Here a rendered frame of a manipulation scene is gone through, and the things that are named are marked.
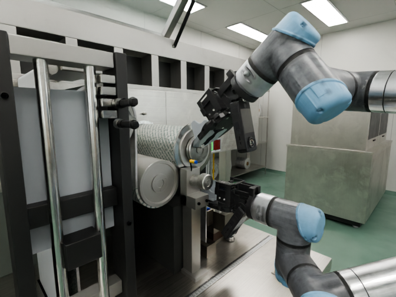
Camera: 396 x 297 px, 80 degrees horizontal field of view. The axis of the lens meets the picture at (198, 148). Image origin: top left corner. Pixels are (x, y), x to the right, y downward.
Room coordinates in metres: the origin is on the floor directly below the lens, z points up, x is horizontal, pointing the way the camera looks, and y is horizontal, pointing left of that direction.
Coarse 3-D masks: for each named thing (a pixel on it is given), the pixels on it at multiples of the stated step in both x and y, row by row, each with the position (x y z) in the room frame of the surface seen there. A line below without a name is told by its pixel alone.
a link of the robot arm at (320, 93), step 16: (288, 64) 0.41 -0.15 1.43; (304, 64) 0.40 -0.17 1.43; (320, 64) 0.39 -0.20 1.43; (288, 80) 0.41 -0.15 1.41; (304, 80) 0.39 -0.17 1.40; (320, 80) 0.37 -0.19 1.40; (336, 80) 0.37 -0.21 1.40; (352, 80) 0.42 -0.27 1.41; (304, 96) 0.39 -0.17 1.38; (320, 96) 0.37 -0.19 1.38; (336, 96) 0.36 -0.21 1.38; (352, 96) 0.43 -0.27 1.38; (304, 112) 0.39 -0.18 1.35; (320, 112) 0.37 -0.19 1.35; (336, 112) 0.39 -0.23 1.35
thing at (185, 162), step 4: (188, 132) 0.63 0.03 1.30; (192, 132) 0.64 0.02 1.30; (184, 136) 0.62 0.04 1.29; (188, 136) 0.63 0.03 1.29; (192, 136) 0.64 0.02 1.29; (184, 140) 0.62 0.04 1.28; (188, 140) 0.63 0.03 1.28; (180, 144) 0.62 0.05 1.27; (184, 144) 0.62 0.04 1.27; (208, 144) 0.69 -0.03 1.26; (180, 148) 0.61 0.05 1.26; (184, 148) 0.62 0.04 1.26; (208, 148) 0.69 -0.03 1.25; (180, 152) 0.61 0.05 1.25; (184, 152) 0.62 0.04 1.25; (208, 152) 0.69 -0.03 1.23; (180, 156) 0.61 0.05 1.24; (184, 156) 0.62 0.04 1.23; (184, 160) 0.62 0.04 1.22; (188, 160) 0.63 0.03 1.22; (204, 160) 0.68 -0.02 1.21; (184, 164) 0.62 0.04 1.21; (188, 164) 0.63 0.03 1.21; (192, 164) 0.64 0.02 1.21; (196, 164) 0.65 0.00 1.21; (200, 164) 0.67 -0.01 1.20
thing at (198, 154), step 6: (192, 138) 0.64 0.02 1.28; (186, 144) 0.63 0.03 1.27; (192, 144) 0.62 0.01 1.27; (186, 150) 0.63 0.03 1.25; (192, 150) 0.62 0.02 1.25; (198, 150) 0.64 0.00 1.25; (204, 150) 0.66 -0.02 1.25; (186, 156) 0.63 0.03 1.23; (192, 156) 0.62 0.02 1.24; (198, 156) 0.64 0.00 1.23; (204, 156) 0.66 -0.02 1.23; (198, 162) 0.64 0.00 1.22
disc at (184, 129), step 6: (186, 126) 0.64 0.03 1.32; (180, 132) 0.62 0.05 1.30; (186, 132) 0.64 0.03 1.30; (180, 138) 0.62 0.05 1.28; (174, 144) 0.61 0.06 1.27; (210, 144) 0.70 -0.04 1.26; (174, 150) 0.61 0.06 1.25; (210, 150) 0.70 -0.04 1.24; (174, 156) 0.61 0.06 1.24; (180, 162) 0.62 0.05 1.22; (204, 162) 0.69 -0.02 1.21; (180, 168) 0.62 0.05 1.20
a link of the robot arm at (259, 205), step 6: (258, 198) 0.56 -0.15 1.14; (264, 198) 0.55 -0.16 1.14; (270, 198) 0.54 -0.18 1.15; (252, 204) 0.55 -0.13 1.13; (258, 204) 0.54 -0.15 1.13; (264, 204) 0.53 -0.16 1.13; (252, 210) 0.55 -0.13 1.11; (258, 210) 0.54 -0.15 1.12; (264, 210) 0.53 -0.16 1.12; (252, 216) 0.55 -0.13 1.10; (258, 216) 0.54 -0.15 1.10; (264, 216) 0.52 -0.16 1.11; (258, 222) 0.56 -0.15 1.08; (264, 222) 0.53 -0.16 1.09
